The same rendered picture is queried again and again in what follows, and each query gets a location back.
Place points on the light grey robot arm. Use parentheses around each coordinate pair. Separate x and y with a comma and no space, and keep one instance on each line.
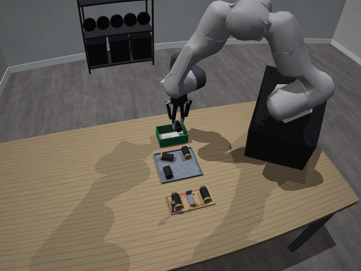
(253,20)

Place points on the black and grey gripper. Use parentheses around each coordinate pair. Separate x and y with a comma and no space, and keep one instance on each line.
(176,103)

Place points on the green open box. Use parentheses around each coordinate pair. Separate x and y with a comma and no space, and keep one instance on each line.
(166,136)

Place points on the black battery with gold end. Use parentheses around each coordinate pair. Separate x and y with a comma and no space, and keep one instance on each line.
(167,172)
(166,156)
(186,152)
(178,127)
(175,197)
(204,193)

